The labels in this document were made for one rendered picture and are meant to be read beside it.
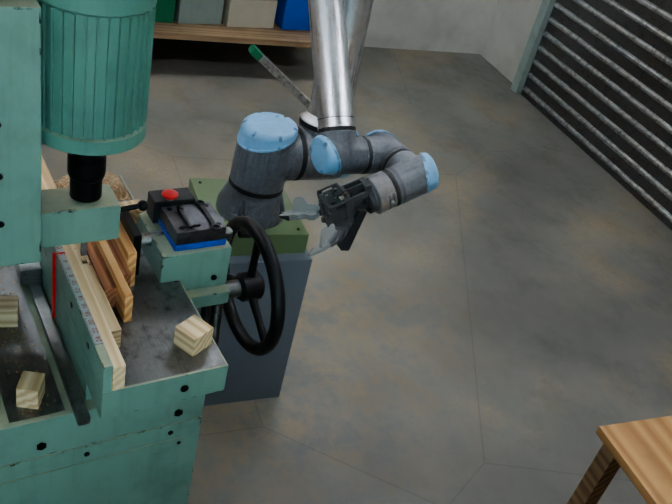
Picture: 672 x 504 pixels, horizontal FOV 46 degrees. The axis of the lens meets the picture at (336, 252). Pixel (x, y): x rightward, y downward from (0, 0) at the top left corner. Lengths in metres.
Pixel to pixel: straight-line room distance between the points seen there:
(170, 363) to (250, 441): 1.13
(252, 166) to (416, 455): 1.04
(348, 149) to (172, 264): 0.57
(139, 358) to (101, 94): 0.42
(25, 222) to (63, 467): 0.44
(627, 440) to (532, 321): 1.22
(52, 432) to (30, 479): 0.11
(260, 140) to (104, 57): 0.93
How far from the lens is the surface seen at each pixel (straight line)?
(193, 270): 1.49
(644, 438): 2.13
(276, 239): 2.17
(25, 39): 1.16
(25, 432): 1.39
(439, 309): 3.10
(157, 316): 1.42
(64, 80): 1.20
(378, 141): 1.90
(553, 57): 5.05
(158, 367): 1.33
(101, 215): 1.38
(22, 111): 1.21
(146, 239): 1.49
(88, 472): 1.52
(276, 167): 2.09
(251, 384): 2.49
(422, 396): 2.72
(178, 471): 1.61
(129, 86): 1.22
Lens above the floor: 1.84
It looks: 35 degrees down
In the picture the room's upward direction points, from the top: 15 degrees clockwise
